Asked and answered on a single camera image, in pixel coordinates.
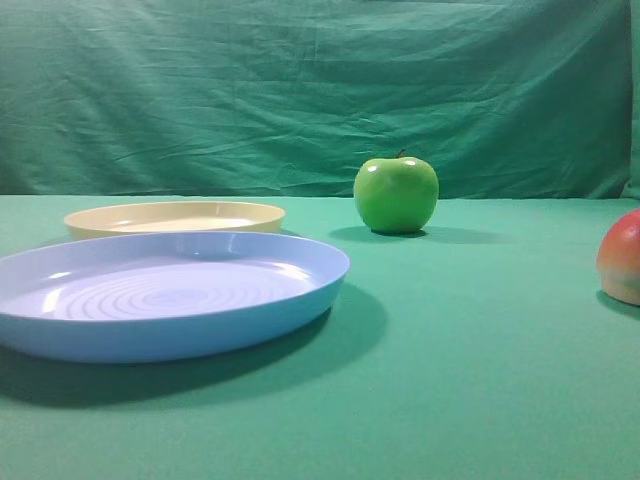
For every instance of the yellow plastic plate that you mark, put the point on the yellow plastic plate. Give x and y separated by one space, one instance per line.
174 216

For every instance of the green table cloth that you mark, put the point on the green table cloth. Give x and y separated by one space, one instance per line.
481 349

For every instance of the red yellow round bread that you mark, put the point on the red yellow round bread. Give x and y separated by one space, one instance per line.
617 260

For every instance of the blue plastic plate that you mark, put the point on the blue plastic plate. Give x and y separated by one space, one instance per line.
165 296

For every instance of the green backdrop cloth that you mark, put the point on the green backdrop cloth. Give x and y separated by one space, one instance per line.
506 99

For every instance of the green apple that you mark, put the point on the green apple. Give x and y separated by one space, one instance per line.
396 195

